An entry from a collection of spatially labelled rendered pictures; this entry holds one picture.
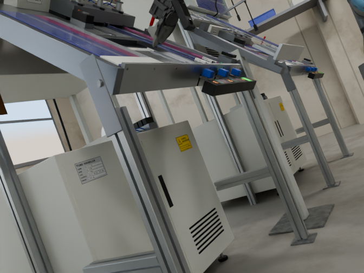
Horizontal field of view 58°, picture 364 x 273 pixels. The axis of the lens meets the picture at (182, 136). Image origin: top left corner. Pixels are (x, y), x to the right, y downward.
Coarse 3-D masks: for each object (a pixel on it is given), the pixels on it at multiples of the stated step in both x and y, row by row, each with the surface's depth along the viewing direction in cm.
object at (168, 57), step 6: (144, 54) 102; (150, 54) 105; (156, 54) 107; (162, 54) 110; (168, 54) 115; (174, 54) 118; (162, 60) 101; (168, 60) 104; (174, 60) 106; (180, 60) 110; (186, 60) 114; (192, 60) 117; (204, 60) 125
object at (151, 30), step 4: (156, 24) 119; (148, 28) 121; (152, 28) 120; (156, 28) 119; (164, 28) 118; (152, 32) 120; (160, 32) 118; (152, 36) 120; (156, 36) 118; (160, 36) 120; (156, 40) 120; (152, 44) 122; (156, 44) 121
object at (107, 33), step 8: (0, 8) 105; (8, 8) 109; (16, 8) 114; (48, 16) 117; (56, 16) 123; (72, 24) 116; (96, 24) 133; (96, 32) 114; (104, 32) 119; (112, 32) 125; (120, 32) 130; (112, 40) 135; (120, 40) 141; (128, 40) 147; (136, 40) 130
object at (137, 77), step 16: (128, 64) 73; (144, 64) 78; (160, 64) 83; (176, 64) 89; (192, 64) 96; (208, 64) 104; (224, 64) 114; (240, 64) 127; (128, 80) 75; (144, 80) 80; (160, 80) 86; (176, 80) 93; (192, 80) 100
